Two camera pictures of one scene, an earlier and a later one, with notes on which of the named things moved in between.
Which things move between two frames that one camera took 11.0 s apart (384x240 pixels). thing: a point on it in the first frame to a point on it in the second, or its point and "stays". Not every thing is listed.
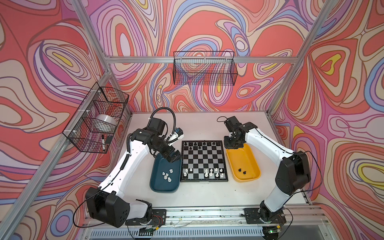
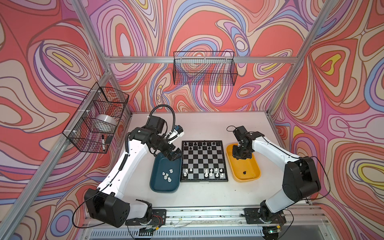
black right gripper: x=227 y=145 to x=236 y=155
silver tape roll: x=107 y=118 stays
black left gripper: x=174 y=156 stays
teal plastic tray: x=164 y=176 stays
